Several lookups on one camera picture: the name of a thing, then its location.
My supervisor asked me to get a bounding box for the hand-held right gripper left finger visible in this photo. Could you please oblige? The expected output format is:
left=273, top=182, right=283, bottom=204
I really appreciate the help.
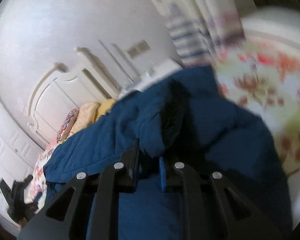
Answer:
left=17, top=138, right=141, bottom=240

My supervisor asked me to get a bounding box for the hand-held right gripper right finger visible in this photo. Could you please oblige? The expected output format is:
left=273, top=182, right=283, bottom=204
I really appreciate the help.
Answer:
left=159, top=156, right=283, bottom=240

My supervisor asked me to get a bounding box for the dark blue quilted jacket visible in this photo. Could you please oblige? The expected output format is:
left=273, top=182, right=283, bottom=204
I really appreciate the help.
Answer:
left=44, top=65, right=293, bottom=240

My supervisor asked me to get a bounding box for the white wardrobe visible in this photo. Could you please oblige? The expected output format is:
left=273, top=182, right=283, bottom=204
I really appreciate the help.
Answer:
left=0, top=96, right=44, bottom=230

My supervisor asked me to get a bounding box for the yellow pillow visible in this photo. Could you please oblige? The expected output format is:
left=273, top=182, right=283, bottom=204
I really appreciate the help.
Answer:
left=95, top=99, right=117, bottom=122

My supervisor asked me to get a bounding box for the cream textured pillow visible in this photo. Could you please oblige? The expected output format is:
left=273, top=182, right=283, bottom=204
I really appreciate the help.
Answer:
left=70, top=102, right=100, bottom=134

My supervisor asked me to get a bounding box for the colourful patterned pillow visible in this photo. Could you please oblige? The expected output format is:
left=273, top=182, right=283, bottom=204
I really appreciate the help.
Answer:
left=56, top=108, right=80, bottom=141

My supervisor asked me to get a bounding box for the white wooden headboard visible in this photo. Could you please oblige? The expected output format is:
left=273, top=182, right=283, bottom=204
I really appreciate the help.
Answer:
left=22, top=46, right=140, bottom=150

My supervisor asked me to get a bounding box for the white nightstand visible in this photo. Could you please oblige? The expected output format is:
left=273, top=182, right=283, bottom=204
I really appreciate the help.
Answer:
left=119, top=57, right=184, bottom=98

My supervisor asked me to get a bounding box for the white upright pole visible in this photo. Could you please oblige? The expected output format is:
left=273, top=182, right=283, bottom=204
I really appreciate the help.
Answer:
left=97, top=39, right=137, bottom=82

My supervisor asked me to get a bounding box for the floral bed sheet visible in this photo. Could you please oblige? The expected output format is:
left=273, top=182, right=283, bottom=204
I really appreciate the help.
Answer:
left=24, top=40, right=300, bottom=230

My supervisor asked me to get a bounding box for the white striped curtain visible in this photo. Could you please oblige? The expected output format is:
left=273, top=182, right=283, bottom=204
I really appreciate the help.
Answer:
left=137, top=0, right=245, bottom=67

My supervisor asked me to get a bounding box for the white window ledge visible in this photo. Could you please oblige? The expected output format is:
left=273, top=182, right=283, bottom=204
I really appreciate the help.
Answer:
left=240, top=7, right=300, bottom=55

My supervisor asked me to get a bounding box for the beige wall switch plate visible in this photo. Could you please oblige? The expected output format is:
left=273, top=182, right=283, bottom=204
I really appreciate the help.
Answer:
left=126, top=41, right=150, bottom=57

